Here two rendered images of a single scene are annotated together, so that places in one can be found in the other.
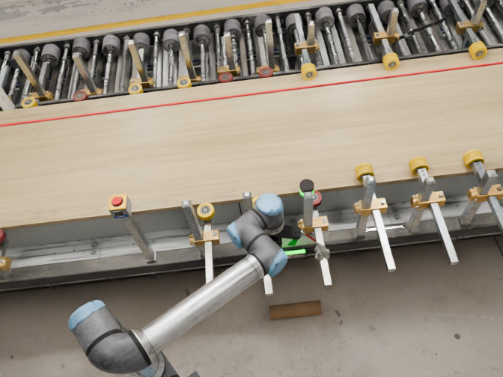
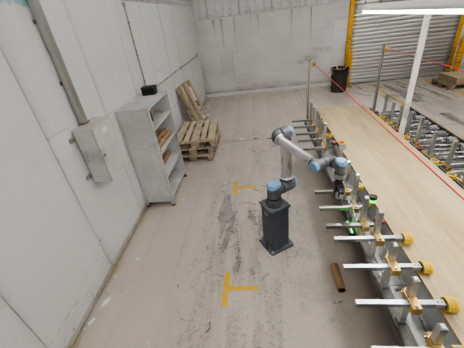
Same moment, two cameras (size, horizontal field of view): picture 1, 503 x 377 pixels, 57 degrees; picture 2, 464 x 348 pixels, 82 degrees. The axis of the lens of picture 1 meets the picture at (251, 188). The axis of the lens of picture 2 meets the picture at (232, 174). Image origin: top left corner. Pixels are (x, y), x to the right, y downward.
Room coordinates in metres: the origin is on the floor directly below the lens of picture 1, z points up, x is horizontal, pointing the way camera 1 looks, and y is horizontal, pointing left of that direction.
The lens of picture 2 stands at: (0.18, -1.94, 2.43)
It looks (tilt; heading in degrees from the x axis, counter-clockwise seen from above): 31 degrees down; 96
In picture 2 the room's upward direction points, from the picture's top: 8 degrees counter-clockwise
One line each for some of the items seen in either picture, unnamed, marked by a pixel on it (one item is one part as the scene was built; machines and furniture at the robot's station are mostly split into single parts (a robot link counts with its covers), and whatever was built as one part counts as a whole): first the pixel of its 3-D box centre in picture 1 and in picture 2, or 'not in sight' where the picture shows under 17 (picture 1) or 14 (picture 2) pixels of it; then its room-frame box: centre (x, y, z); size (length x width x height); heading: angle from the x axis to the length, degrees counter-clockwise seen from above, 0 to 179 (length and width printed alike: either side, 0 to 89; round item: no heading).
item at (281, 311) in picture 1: (295, 310); (337, 277); (0.93, -0.14, 0.04); 0.30 x 0.08 x 0.08; 87
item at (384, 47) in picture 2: not in sight; (379, 82); (2.27, 2.53, 1.25); 0.15 x 0.08 x 1.10; 87
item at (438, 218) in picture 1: (435, 209); (384, 266); (0.95, -0.76, 0.95); 0.50 x 0.04 x 0.04; 177
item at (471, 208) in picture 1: (474, 203); (406, 304); (0.99, -0.98, 0.87); 0.04 x 0.04 x 0.48; 87
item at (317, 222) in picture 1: (312, 224); (363, 224); (1.03, -0.25, 0.85); 0.14 x 0.06 x 0.05; 87
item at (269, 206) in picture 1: (269, 211); (340, 166); (0.87, -0.05, 1.30); 0.10 x 0.09 x 0.12; 122
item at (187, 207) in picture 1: (196, 230); (346, 181); (1.05, 0.27, 0.92); 0.04 x 0.04 x 0.48; 87
